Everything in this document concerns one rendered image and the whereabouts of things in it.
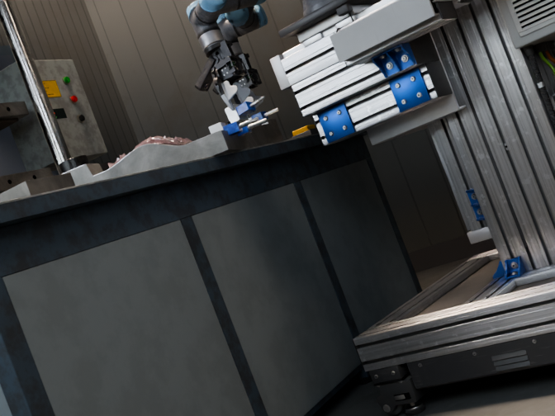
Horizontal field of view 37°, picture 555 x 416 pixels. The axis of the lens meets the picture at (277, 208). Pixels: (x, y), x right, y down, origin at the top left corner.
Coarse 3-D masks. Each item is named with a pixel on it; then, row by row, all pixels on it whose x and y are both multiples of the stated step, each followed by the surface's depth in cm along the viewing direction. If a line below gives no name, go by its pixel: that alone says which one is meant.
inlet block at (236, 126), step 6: (252, 120) 220; (258, 120) 220; (210, 126) 220; (216, 126) 220; (222, 126) 220; (228, 126) 220; (234, 126) 219; (240, 126) 221; (228, 132) 220; (234, 132) 220
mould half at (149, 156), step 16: (144, 144) 218; (160, 144) 217; (192, 144) 216; (208, 144) 215; (224, 144) 214; (240, 144) 229; (128, 160) 219; (144, 160) 218; (160, 160) 218; (176, 160) 217; (80, 176) 222; (96, 176) 221; (112, 176) 220
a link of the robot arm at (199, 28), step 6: (192, 6) 253; (192, 12) 253; (192, 18) 253; (192, 24) 254; (198, 24) 252; (204, 24) 251; (210, 24) 251; (216, 24) 253; (198, 30) 252; (204, 30) 251; (210, 30) 251; (198, 36) 253
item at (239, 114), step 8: (264, 96) 246; (240, 104) 248; (248, 104) 247; (256, 104) 248; (232, 112) 249; (240, 112) 248; (248, 112) 249; (232, 120) 249; (240, 120) 249; (248, 120) 252
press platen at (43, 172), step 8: (48, 168) 289; (0, 176) 270; (8, 176) 273; (16, 176) 276; (24, 176) 279; (32, 176) 282; (40, 176) 285; (48, 176) 288; (0, 184) 269; (8, 184) 272; (16, 184) 274; (0, 192) 271
